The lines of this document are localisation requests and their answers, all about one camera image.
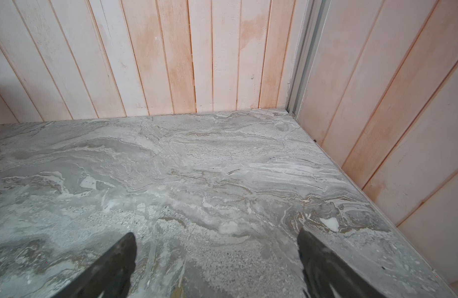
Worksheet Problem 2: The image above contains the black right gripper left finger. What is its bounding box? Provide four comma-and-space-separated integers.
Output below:
54, 232, 137, 298

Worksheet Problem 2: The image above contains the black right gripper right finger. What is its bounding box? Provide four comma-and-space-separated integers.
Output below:
297, 229, 384, 298

